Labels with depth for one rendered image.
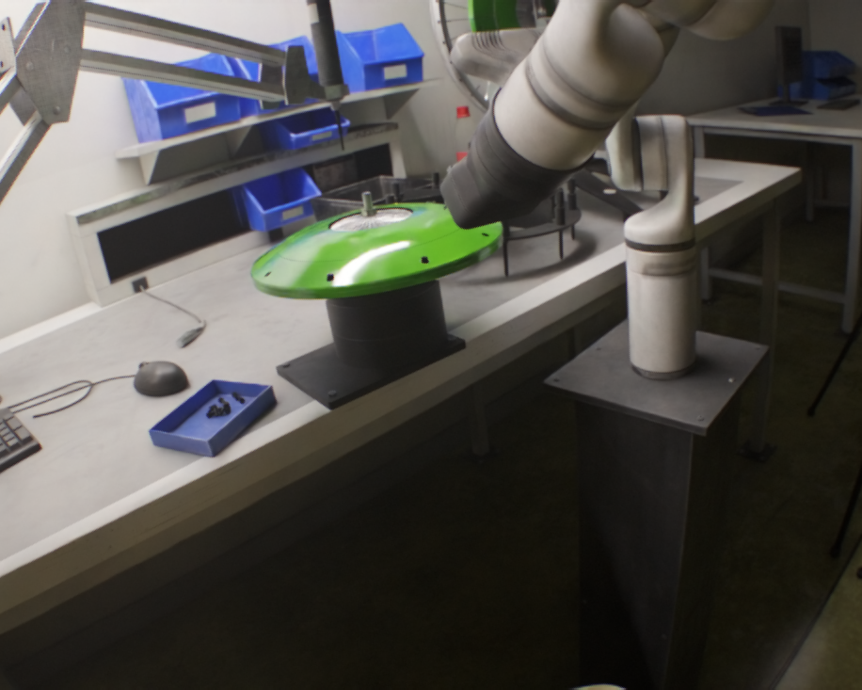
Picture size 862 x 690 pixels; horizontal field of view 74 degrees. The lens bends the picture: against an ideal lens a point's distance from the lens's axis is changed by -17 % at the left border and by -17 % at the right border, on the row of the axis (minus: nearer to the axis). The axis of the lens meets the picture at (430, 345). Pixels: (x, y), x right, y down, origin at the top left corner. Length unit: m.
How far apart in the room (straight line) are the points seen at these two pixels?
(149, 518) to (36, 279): 0.97
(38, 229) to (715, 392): 1.37
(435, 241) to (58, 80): 0.45
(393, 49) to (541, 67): 1.48
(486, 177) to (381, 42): 1.46
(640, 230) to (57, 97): 0.67
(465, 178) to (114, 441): 0.55
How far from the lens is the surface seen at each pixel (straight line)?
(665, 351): 0.87
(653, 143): 0.79
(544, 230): 1.10
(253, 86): 0.92
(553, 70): 0.39
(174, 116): 1.44
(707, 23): 0.35
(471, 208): 0.51
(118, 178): 1.61
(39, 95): 0.74
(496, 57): 0.46
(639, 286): 0.84
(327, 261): 0.73
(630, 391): 0.86
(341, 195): 1.56
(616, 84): 0.38
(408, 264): 0.70
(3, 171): 0.73
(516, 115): 0.42
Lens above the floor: 1.27
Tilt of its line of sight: 24 degrees down
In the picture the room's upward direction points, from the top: 9 degrees counter-clockwise
